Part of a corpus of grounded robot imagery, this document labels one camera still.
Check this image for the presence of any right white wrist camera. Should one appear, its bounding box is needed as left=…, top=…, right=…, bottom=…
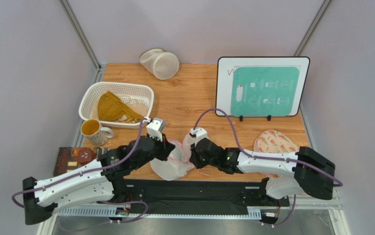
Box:
left=189, top=127, right=208, bottom=146

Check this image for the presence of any floral pink cloth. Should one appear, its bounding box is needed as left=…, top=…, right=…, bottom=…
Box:
left=253, top=129, right=300, bottom=178

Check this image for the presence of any white plastic basket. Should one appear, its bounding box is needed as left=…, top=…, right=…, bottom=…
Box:
left=79, top=82, right=154, bottom=129

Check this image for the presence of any mustard yellow cloth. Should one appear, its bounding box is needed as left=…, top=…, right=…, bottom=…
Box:
left=97, top=91, right=143, bottom=123

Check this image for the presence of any whiteboard with teal sheet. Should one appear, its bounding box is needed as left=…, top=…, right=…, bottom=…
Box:
left=215, top=56, right=310, bottom=119

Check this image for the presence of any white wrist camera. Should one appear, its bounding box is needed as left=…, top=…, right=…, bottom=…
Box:
left=189, top=127, right=208, bottom=146
left=147, top=117, right=166, bottom=142

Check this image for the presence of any beige mesh laundry bag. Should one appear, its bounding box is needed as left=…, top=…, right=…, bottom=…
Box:
left=139, top=48, right=180, bottom=80

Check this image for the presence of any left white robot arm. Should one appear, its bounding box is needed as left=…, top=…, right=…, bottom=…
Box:
left=23, top=135, right=175, bottom=225

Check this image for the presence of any white mesh laundry bag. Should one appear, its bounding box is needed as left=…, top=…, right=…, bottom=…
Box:
left=150, top=134, right=196, bottom=181

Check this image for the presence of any patterned ceramic mug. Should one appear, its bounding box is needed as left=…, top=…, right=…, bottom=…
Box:
left=80, top=119, right=114, bottom=146

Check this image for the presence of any aluminium slotted rail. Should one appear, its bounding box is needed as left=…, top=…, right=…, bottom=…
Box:
left=57, top=191, right=343, bottom=220

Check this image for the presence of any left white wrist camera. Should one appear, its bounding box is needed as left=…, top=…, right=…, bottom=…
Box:
left=147, top=117, right=166, bottom=142

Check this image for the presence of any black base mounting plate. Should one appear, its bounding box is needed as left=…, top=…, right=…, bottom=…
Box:
left=110, top=179, right=290, bottom=213

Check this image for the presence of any dark brown book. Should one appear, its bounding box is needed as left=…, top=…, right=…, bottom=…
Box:
left=53, top=147, right=108, bottom=177

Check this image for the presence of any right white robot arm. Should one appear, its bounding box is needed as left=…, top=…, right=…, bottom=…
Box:
left=189, top=138, right=335, bottom=200

